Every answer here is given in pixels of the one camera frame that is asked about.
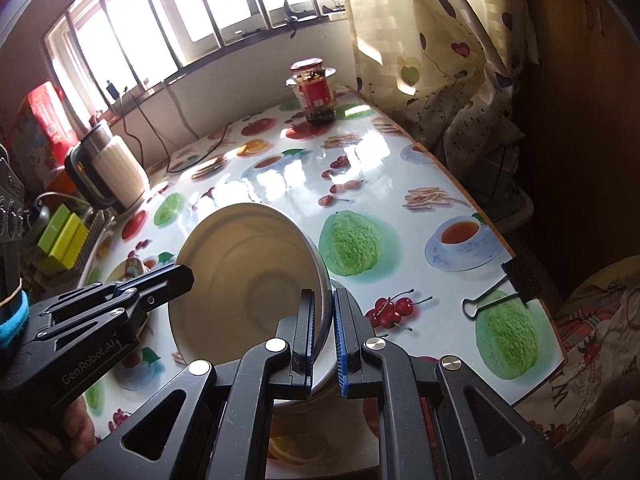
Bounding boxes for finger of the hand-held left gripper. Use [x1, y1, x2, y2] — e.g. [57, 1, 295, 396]
[27, 294, 151, 362]
[49, 262, 196, 320]

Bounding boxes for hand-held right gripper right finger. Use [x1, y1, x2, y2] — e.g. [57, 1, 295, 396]
[334, 287, 583, 480]

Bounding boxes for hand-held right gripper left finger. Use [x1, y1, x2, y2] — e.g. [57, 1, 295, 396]
[62, 289, 318, 480]

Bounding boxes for white bowl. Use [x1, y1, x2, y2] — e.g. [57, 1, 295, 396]
[272, 232, 352, 414]

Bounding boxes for small cream plate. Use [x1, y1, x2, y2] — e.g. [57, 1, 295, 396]
[167, 202, 326, 397]

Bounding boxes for person's left hand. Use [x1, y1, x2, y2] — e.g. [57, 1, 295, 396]
[62, 399, 97, 457]

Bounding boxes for grey striped tray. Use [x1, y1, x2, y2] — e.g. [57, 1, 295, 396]
[75, 209, 110, 267]

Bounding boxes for yellow-green box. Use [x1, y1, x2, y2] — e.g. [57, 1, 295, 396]
[49, 211, 92, 272]

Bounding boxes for flat green box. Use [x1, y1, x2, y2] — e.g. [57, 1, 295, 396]
[36, 204, 72, 257]

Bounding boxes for cream electric kettle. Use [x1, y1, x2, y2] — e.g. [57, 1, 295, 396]
[64, 121, 151, 215]

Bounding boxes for fruit print tablecloth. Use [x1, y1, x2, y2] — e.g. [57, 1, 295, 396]
[77, 87, 569, 480]

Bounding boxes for black binder clip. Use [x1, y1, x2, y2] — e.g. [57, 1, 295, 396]
[460, 255, 544, 319]

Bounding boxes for red cardboard box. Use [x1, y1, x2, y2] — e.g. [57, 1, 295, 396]
[24, 81, 77, 162]

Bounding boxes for grey plastic bin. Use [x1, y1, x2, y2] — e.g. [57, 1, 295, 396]
[479, 144, 537, 232]

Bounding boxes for red lidded glass jar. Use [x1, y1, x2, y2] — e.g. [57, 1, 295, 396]
[290, 58, 339, 127]

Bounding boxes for printed blanket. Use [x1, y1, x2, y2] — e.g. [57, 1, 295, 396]
[514, 259, 640, 480]

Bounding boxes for window with metal bars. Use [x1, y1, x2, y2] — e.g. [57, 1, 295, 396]
[42, 0, 351, 112]

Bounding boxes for dark window latch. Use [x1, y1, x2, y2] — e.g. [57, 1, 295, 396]
[281, 0, 312, 37]

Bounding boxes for cream heart print curtain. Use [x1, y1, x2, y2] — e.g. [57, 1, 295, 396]
[339, 0, 532, 162]

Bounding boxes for brown wooden cabinet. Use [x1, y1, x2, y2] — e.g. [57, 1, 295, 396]
[517, 0, 640, 302]

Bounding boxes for black power cable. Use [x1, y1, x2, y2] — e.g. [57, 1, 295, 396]
[119, 87, 232, 174]

